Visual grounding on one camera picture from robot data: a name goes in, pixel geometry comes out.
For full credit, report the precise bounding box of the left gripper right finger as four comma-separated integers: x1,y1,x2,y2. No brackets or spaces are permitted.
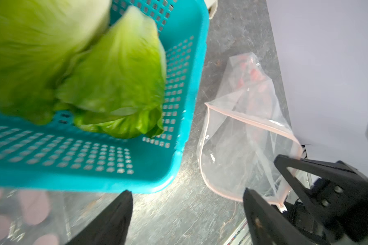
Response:
243,188,313,245

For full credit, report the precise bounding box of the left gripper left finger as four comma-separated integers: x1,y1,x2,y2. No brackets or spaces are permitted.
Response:
67,190,134,245

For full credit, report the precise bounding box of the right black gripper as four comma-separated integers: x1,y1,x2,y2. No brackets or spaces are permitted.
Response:
274,155,368,245

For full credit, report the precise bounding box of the clear pink-trim zipper bag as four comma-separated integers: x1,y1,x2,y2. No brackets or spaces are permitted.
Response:
197,53,303,212

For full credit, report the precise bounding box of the green chinese cabbage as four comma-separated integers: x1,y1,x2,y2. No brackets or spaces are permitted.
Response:
0,1,112,125
56,6,167,139

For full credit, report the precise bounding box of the clear pink-dotted zipper bag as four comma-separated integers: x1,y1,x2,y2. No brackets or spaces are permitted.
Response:
0,188,74,245

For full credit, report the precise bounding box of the teal plastic basket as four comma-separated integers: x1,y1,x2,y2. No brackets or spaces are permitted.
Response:
0,1,209,194

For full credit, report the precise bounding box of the potted green plant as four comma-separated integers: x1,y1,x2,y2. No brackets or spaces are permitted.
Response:
204,0,218,19

